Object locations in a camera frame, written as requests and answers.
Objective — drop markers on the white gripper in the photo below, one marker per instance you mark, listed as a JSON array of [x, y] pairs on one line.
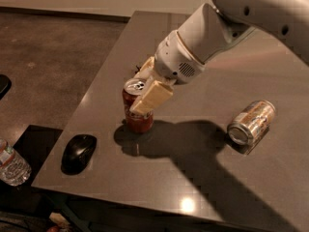
[[176, 58]]

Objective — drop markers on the red coca-cola can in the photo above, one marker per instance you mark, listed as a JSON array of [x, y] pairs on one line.
[[137, 123]]

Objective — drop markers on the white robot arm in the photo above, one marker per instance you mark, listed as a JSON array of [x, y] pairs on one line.
[[212, 29]]

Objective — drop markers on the orange soda can lying down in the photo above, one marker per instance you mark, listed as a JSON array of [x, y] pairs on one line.
[[252, 122]]

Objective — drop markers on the black snack bar wrapper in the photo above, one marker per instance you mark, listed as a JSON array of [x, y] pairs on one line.
[[138, 69]]

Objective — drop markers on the black computer mouse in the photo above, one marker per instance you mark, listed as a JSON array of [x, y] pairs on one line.
[[78, 153]]

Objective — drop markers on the black object at left edge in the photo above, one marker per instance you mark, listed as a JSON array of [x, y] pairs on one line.
[[5, 85]]

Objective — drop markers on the clear plastic water bottle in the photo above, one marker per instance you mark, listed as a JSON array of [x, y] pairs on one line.
[[14, 169]]

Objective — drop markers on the small items on floor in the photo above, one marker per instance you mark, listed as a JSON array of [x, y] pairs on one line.
[[59, 223]]

